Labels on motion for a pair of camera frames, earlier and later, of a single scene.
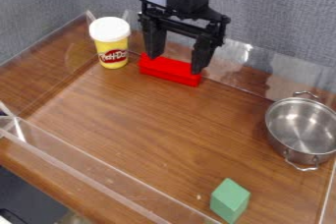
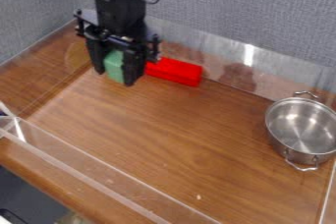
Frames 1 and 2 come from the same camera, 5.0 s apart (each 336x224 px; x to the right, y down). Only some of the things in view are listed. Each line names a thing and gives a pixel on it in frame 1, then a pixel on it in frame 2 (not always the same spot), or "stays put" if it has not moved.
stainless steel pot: [300, 122] stays put
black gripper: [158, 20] -> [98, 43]
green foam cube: [229, 200] -> [113, 61]
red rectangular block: [169, 69] stays put
